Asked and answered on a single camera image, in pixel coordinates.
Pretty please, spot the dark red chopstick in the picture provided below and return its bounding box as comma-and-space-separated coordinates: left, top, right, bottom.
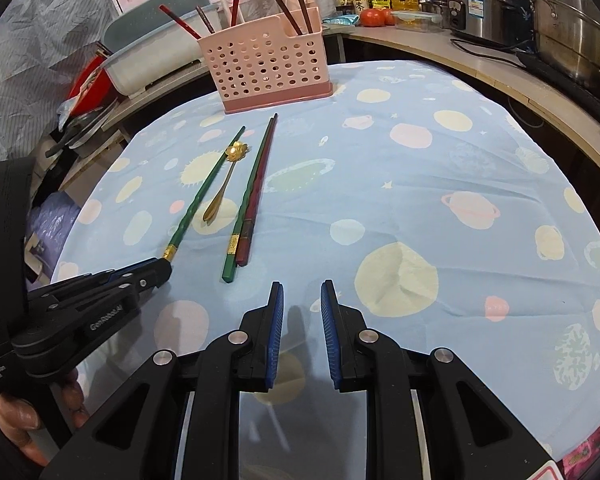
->
195, 5, 218, 37
255, 0, 303, 37
236, 115, 280, 267

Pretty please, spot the gold flower spoon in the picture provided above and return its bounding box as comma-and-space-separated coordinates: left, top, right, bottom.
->
202, 142, 251, 223

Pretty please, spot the grey striped sheet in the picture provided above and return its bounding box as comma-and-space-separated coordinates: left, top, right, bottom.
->
0, 0, 126, 176

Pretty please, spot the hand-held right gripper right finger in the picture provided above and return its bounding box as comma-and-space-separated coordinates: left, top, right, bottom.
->
320, 280, 571, 480

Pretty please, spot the black frying pan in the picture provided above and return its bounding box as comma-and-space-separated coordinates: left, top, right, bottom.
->
42, 110, 116, 158

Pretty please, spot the black power cable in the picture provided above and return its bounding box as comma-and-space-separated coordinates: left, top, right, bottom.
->
450, 37, 531, 61

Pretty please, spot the steel rice cooker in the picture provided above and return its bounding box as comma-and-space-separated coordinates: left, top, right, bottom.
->
442, 0, 536, 46

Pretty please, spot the glass food container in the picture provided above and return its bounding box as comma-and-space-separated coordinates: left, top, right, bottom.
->
395, 10, 443, 33

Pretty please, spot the black induction cooker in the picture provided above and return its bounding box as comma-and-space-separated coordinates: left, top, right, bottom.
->
517, 50, 600, 126

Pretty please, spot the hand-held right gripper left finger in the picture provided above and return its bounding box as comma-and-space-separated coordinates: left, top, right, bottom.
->
40, 281, 286, 480

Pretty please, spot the red plastic basin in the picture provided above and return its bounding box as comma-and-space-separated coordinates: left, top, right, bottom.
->
67, 52, 112, 103

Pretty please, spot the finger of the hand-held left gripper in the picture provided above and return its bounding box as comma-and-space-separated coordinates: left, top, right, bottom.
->
12, 260, 173, 362
26, 258, 162, 306

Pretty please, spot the stainless steamer pot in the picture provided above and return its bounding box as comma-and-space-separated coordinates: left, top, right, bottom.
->
522, 0, 600, 101

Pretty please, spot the blue spotted tablecloth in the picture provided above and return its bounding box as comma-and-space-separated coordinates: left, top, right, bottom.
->
50, 59, 600, 480

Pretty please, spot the clear plastic bag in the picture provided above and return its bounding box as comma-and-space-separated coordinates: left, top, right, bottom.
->
57, 97, 81, 121

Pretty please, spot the person's left hand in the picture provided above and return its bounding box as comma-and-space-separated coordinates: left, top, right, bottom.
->
0, 366, 91, 467

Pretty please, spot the pink perforated utensil holder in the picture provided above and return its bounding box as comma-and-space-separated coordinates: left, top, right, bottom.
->
198, 4, 333, 114

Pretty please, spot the purple plastic bag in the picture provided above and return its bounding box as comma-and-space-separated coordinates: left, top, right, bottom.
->
27, 192, 88, 261

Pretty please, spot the small steel pot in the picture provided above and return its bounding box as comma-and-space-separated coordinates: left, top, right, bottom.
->
420, 0, 451, 28

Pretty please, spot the green chopstick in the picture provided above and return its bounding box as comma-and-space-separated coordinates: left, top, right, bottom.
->
221, 113, 279, 283
162, 126, 247, 262

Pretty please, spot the pink patterned cloth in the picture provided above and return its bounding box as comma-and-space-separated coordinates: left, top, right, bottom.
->
562, 425, 600, 476

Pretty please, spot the wooden cabinet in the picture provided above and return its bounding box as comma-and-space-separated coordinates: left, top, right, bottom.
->
57, 125, 131, 196

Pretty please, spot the white dish rack with lid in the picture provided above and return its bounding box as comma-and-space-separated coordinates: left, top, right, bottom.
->
101, 0, 222, 97

